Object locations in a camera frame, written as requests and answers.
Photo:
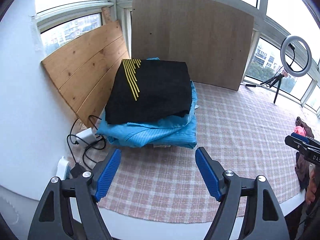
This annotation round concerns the black tripod stand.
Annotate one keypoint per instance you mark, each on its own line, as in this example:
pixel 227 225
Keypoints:
pixel 275 80

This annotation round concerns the blue folded garment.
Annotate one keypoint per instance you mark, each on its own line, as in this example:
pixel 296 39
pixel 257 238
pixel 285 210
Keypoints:
pixel 169 131

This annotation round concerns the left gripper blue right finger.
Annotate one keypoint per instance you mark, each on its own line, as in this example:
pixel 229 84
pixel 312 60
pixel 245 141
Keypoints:
pixel 263 217

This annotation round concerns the black yellow sport shirt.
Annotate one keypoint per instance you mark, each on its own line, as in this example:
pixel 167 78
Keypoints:
pixel 147 91

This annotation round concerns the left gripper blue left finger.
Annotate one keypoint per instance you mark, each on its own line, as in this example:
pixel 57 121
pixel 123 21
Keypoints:
pixel 53 217

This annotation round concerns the white power adapter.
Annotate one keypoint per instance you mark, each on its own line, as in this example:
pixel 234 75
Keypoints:
pixel 86 137

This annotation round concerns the white power strip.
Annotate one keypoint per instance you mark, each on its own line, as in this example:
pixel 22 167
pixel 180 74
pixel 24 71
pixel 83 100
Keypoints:
pixel 63 169

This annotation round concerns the grey-brown wooden board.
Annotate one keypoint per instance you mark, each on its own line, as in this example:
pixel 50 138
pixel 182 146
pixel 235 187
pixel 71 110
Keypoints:
pixel 212 38

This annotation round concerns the pink plaid table cloth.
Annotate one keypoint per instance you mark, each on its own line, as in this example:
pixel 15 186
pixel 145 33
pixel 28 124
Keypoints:
pixel 243 130

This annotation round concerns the black phone holder gooseneck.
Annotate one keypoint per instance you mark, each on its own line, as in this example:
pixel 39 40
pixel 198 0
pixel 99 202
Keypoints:
pixel 292 47

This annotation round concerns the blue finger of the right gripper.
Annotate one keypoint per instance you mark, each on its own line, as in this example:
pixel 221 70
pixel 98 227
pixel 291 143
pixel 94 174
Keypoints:
pixel 300 137
pixel 294 143

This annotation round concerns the person's right hand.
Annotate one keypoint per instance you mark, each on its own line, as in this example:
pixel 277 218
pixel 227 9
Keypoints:
pixel 312 186

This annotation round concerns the pine wood panel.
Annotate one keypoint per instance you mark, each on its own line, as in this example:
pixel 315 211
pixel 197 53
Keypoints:
pixel 84 69

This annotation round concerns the pink garment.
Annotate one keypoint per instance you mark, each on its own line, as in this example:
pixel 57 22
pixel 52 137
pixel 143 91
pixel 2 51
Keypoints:
pixel 300 131

